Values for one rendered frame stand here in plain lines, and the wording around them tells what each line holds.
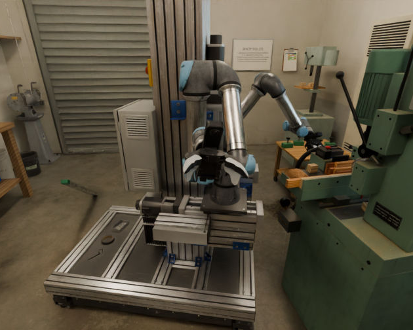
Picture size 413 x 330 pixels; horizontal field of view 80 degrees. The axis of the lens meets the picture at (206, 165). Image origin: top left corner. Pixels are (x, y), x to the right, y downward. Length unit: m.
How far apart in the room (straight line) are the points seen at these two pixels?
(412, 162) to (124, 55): 3.63
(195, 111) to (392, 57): 0.80
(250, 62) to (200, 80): 3.19
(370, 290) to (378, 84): 0.83
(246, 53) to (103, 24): 2.07
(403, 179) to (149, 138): 1.10
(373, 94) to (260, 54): 3.07
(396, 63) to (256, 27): 3.13
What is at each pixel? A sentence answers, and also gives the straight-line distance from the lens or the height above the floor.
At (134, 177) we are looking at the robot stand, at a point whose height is 0.85.
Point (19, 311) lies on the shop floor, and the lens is 2.16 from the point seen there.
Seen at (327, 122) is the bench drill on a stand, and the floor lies 0.65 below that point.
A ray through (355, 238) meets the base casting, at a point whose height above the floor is 0.79.
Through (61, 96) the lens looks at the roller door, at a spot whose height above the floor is 0.92.
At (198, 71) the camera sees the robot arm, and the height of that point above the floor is 1.43.
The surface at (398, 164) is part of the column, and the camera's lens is 1.17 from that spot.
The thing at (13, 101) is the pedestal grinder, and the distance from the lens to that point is 4.14.
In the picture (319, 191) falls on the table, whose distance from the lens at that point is 1.30.
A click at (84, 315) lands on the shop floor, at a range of 1.95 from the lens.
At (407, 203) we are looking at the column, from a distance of 1.18.
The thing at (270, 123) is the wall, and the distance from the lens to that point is 4.47.
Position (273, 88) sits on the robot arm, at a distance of 1.65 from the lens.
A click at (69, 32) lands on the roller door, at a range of 4.22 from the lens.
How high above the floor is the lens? 1.48
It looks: 24 degrees down
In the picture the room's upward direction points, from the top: straight up
